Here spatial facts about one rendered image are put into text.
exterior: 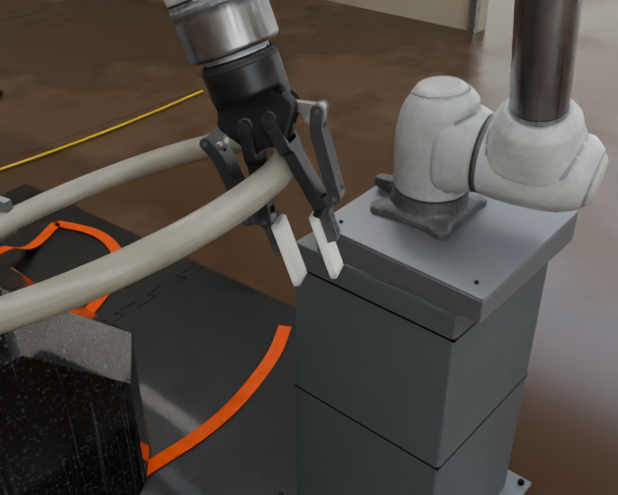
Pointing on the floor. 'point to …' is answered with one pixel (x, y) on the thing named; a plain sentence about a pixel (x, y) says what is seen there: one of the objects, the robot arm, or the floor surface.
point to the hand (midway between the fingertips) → (308, 247)
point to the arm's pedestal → (406, 387)
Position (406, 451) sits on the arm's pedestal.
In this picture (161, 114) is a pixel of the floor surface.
